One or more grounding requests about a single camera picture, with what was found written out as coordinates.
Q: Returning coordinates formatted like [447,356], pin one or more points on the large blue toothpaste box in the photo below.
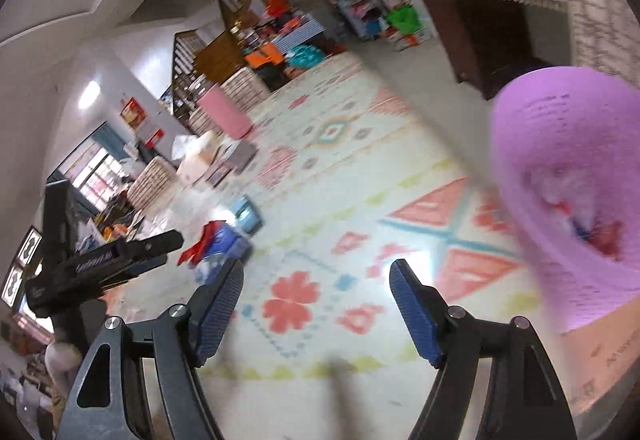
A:
[227,245]

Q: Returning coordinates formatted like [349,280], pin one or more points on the red plastic wrapper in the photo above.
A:
[197,245]

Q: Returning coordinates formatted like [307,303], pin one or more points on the teal bag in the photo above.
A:
[302,55]

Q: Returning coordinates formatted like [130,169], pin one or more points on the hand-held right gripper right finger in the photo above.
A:
[415,315]

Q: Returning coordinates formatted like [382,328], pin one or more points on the small blue carton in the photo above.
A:
[246,215]

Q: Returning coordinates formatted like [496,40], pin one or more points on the person's left forearm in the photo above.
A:
[62,367]

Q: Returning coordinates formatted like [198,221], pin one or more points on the checkered cloth side table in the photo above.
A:
[300,37]

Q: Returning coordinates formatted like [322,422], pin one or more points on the window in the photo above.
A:
[95,174]

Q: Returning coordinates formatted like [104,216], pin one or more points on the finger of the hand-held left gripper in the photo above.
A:
[150,247]

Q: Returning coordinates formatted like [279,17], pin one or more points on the beige patterned dining chair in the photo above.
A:
[605,14]
[247,87]
[152,182]

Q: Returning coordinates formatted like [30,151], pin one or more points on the round ceiling light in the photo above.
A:
[89,93]

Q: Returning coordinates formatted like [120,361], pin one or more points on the purple plastic basket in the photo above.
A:
[550,144]

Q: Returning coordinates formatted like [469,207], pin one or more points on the green bag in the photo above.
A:
[402,18]

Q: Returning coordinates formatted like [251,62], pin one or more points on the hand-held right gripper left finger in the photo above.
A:
[217,310]

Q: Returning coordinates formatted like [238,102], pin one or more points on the pink thermos bottle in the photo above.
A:
[225,112]

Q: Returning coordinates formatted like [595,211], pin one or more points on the red wall calendar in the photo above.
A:
[140,119]

